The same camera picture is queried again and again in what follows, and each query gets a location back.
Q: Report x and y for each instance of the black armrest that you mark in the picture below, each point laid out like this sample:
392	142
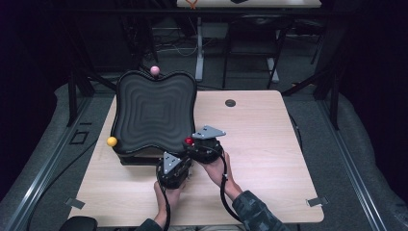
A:
78	224

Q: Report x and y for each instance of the orange object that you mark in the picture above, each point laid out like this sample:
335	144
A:
192	4

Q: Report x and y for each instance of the pale table with metal legs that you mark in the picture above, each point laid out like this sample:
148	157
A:
256	3

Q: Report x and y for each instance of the pink ball knob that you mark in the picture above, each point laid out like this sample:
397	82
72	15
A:
155	70

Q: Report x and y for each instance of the black metal stand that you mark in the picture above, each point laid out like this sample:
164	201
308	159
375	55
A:
72	96
335	106

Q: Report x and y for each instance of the red ball knob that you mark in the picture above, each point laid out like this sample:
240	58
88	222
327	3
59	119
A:
189	141

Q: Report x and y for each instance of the person's left hand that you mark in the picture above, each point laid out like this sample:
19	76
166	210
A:
171	200

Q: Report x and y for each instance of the black wavy tray stand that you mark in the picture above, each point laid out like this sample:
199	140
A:
154	112

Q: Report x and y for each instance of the yellow ball knob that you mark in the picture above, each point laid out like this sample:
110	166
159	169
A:
112	141

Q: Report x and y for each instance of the grey tape piece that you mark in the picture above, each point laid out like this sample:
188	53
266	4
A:
317	201
75	203

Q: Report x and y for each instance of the aluminium floor rail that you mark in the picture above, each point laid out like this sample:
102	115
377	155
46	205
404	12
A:
47	166
351	166

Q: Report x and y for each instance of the dark equipment stand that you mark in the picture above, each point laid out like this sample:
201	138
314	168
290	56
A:
134	38

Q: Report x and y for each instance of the black chair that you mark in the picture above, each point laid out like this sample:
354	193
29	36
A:
256	20

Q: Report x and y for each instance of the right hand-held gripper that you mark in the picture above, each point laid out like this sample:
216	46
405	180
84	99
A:
205	150

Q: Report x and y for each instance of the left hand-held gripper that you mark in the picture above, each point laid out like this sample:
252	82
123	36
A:
173	173

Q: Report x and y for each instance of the small black object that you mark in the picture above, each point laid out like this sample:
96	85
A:
239	1

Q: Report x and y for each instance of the round table grommet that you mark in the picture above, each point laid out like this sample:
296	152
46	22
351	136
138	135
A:
230	103

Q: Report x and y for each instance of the person's right hand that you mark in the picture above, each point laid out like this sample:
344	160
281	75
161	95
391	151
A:
218	173

